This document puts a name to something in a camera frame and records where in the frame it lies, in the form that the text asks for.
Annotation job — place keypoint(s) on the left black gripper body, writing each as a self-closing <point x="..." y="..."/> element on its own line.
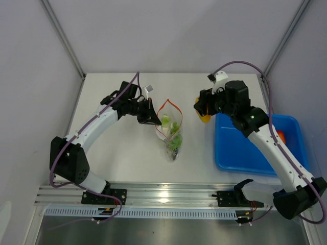
<point x="141" y="110"/>

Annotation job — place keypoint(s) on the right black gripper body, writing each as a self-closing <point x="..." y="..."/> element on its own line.
<point x="220" y="105"/>

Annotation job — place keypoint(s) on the white toy cauliflower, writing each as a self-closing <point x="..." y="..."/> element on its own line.
<point x="165" y="124"/>

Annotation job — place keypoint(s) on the clear zip bag orange zipper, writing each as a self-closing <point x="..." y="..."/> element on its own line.
<point x="174" y="112"/>

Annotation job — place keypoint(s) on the green toy grapes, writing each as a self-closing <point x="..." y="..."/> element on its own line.
<point x="175" y="136"/>

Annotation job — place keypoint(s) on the grey toy fish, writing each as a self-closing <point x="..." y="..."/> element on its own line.
<point x="173" y="154"/>

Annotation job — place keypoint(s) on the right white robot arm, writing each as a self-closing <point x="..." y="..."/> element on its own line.
<point x="299" y="190"/>

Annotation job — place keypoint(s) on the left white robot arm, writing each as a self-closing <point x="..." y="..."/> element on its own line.
<point x="68" y="154"/>

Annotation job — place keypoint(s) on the blue plastic tray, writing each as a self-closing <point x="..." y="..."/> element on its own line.
<point x="235" y="153"/>

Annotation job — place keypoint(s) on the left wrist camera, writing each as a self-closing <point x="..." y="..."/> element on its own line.
<point x="146" y="91"/>

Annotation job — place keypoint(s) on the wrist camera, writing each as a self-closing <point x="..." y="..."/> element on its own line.
<point x="234" y="91"/>
<point x="146" y="91"/>

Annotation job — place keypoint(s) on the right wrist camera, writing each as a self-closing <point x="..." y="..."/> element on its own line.
<point x="234" y="91"/>

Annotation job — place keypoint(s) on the aluminium mounting rail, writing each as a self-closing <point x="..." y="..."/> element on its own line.
<point x="141" y="195"/>

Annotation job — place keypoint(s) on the right aluminium frame post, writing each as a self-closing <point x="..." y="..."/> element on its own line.
<point x="287" y="35"/>

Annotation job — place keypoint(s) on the aluminium frame post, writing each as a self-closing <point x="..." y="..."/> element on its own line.
<point x="287" y="35"/>
<point x="55" y="23"/>

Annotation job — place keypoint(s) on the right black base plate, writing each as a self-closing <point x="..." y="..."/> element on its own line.
<point x="231" y="198"/>

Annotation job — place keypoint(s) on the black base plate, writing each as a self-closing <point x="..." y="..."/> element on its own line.
<point x="231" y="198"/>
<point x="94" y="199"/>

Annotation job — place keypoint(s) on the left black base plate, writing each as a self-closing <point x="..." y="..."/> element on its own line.
<point x="94" y="199"/>

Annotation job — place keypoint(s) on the white slotted cable duct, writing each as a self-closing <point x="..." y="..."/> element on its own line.
<point x="144" y="213"/>

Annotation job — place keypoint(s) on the left aluminium frame post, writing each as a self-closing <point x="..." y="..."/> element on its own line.
<point x="55" y="23"/>

